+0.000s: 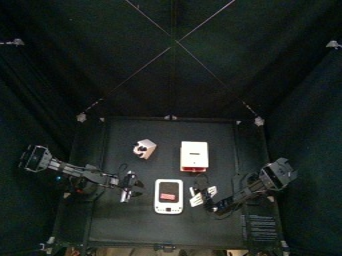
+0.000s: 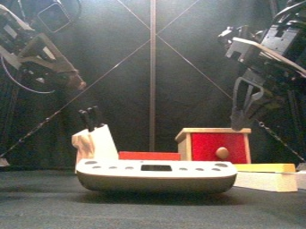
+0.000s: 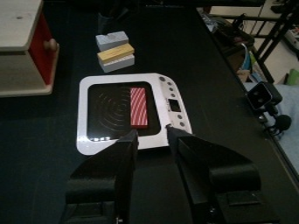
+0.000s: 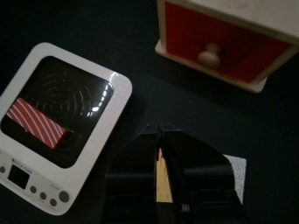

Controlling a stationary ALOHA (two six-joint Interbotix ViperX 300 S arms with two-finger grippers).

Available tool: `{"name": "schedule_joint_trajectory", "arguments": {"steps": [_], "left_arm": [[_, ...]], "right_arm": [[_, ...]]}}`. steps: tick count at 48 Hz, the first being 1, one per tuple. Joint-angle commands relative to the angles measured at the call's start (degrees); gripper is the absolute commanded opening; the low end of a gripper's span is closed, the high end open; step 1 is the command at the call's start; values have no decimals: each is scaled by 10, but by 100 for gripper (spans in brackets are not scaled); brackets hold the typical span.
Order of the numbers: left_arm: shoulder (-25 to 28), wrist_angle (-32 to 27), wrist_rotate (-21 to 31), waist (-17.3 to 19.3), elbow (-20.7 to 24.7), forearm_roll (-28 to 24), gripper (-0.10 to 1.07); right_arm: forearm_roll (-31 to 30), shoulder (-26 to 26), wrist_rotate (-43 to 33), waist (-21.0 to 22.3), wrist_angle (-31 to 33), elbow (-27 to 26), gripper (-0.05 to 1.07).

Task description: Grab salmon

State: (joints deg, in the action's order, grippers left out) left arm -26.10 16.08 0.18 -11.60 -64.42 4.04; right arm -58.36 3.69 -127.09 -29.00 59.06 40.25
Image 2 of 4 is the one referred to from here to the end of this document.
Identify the red toy salmon piece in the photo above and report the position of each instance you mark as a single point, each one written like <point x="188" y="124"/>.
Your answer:
<point x="148" y="156"/>

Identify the grey vertical frame pole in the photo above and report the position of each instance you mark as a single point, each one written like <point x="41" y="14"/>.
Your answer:
<point x="152" y="89"/>

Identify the white box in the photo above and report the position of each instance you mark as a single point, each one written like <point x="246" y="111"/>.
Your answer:
<point x="216" y="144"/>

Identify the yellow toy block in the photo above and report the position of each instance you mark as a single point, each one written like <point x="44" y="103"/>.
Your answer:
<point x="264" y="167"/>

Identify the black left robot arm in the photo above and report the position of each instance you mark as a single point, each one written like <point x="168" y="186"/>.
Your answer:
<point x="8" y="28"/>

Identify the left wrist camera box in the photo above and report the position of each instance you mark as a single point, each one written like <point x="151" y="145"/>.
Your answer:
<point x="53" y="16"/>

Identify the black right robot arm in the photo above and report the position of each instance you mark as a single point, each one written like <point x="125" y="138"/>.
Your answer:
<point x="295" y="12"/>

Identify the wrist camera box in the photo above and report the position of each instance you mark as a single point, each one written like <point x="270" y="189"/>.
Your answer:
<point x="53" y="16"/>
<point x="283" y="38"/>

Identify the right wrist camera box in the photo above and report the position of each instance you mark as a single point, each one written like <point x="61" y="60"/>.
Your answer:
<point x="283" y="38"/>

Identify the white toy kitchen scale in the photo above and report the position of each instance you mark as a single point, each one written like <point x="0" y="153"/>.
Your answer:
<point x="155" y="179"/>

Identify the white wooden toy knife block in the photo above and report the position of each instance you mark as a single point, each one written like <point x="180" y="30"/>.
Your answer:
<point x="99" y="146"/>

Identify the grey frame corner bracket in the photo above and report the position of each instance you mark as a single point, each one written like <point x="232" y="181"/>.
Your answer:
<point x="300" y="166"/>
<point x="2" y="162"/>

